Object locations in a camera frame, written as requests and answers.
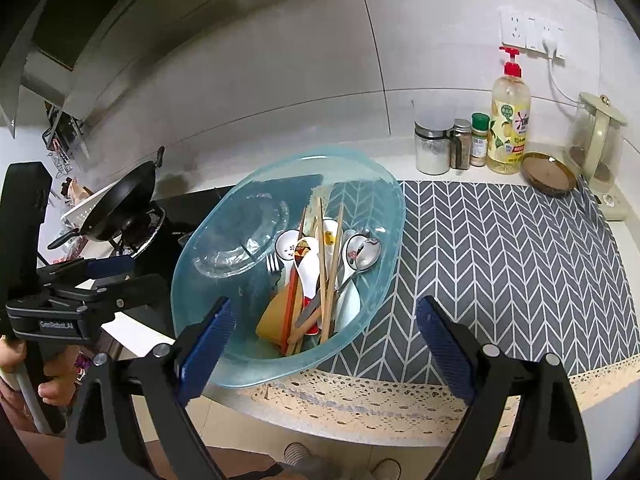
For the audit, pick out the white yellow print ceramic spoon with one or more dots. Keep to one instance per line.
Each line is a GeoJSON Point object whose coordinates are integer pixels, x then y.
{"type": "Point", "coordinates": [330, 232]}

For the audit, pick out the white mushroom print ceramic spoon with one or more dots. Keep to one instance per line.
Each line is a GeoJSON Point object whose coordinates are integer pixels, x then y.
{"type": "Point", "coordinates": [287, 246]}

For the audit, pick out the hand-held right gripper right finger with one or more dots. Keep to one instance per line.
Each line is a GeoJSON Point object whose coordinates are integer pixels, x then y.
{"type": "Point", "coordinates": [445, 350]}

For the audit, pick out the white kettle base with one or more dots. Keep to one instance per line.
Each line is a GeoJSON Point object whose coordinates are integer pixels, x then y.
{"type": "Point", "coordinates": [612, 205]}

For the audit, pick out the translucent blue plastic basin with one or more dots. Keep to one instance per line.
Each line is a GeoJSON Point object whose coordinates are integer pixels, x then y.
{"type": "Point", "coordinates": [235, 320]}

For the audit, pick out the wooden spatula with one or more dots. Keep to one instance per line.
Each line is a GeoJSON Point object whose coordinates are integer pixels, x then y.
{"type": "Point", "coordinates": [275, 320]}

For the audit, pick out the person's left hand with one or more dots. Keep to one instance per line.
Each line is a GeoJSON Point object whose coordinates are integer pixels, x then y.
{"type": "Point", "coordinates": [60, 390]}

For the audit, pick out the dark spice jar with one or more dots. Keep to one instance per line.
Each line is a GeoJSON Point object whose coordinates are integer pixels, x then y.
{"type": "Point", "coordinates": [460, 147]}

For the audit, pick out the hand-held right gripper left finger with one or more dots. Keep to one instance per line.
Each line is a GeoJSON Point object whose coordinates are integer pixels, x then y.
{"type": "Point", "coordinates": [210, 345]}

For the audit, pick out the white red print ceramic spoon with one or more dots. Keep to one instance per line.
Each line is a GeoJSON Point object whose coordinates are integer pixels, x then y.
{"type": "Point", "coordinates": [307, 270]}

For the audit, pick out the stainless range hood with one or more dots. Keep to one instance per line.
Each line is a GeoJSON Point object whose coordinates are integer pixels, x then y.
{"type": "Point", "coordinates": [150, 25]}

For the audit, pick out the wooden chopstick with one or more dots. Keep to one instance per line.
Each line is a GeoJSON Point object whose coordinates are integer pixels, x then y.
{"type": "Point", "coordinates": [336, 250]}
{"type": "Point", "coordinates": [323, 270]}
{"type": "Point", "coordinates": [303, 222]}

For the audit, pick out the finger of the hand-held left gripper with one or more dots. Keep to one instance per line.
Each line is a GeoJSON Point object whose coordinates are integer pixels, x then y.
{"type": "Point", "coordinates": [110, 266]}
{"type": "Point", "coordinates": [145, 292]}

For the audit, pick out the grey slipper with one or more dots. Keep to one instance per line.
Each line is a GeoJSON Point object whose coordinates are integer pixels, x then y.
{"type": "Point", "coordinates": [297, 455]}
{"type": "Point", "coordinates": [386, 470]}

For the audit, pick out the green lid spice jar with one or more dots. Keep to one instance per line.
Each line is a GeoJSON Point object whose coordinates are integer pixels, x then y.
{"type": "Point", "coordinates": [480, 145]}

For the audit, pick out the yellow detergent bottle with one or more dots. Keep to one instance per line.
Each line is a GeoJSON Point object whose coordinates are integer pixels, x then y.
{"type": "Point", "coordinates": [510, 130]}

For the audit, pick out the brown ceramic plate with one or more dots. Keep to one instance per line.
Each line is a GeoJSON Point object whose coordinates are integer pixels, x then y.
{"type": "Point", "coordinates": [547, 172]}

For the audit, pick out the red chopstick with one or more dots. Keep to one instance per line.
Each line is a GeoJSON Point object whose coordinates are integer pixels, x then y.
{"type": "Point", "coordinates": [289, 315]}

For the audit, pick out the black frying pan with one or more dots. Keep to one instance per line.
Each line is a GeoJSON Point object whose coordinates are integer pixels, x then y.
{"type": "Point", "coordinates": [120, 205]}

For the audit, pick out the white wall socket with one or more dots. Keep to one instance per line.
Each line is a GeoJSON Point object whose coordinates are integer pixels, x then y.
{"type": "Point", "coordinates": [525, 30]}

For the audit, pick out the metal spoon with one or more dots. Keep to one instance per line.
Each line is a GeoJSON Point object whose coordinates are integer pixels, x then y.
{"type": "Point", "coordinates": [367, 255]}

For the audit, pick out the cream glass kettle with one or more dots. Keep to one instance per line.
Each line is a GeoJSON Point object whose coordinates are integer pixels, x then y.
{"type": "Point", "coordinates": [597, 135]}

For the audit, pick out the grey chevron table mat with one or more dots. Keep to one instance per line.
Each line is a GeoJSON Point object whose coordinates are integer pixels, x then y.
{"type": "Point", "coordinates": [500, 270]}

